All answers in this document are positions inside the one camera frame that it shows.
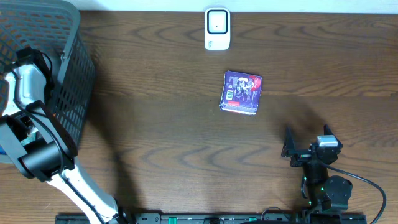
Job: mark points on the white barcode scanner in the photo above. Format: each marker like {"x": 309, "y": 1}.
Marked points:
{"x": 217, "y": 28}

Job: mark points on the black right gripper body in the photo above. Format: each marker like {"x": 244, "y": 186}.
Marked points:
{"x": 301, "y": 156}

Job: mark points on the purple noodle packet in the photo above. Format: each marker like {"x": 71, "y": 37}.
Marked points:
{"x": 241, "y": 93}

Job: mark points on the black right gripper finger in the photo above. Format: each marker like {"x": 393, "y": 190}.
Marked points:
{"x": 289, "y": 146}
{"x": 327, "y": 130}

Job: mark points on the grey plastic mesh basket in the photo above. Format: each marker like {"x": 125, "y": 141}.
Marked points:
{"x": 52, "y": 27}

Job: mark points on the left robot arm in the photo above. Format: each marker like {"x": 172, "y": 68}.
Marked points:
{"x": 39, "y": 146}

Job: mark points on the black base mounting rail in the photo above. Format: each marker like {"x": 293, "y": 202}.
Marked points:
{"x": 156, "y": 218}

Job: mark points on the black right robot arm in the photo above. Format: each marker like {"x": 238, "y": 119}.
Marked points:
{"x": 328, "y": 195}

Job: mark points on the mint green wipes packet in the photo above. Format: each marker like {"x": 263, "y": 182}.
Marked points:
{"x": 29, "y": 139}

